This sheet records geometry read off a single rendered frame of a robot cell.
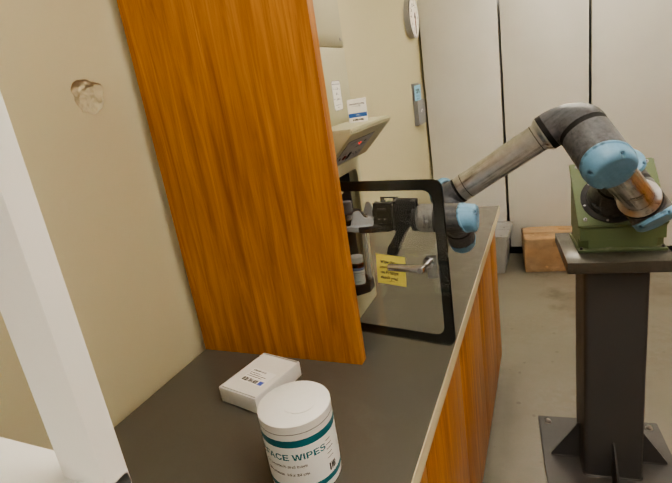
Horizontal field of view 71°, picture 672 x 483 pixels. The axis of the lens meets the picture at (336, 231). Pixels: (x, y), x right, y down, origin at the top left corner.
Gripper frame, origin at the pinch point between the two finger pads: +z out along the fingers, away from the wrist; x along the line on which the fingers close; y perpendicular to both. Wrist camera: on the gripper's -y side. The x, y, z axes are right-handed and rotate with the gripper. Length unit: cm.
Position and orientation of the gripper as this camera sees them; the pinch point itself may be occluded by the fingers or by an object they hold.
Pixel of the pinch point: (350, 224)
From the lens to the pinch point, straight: 136.5
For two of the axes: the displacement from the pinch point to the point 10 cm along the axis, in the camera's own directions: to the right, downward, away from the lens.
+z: -9.2, -0.2, 4.0
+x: -3.8, 3.2, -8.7
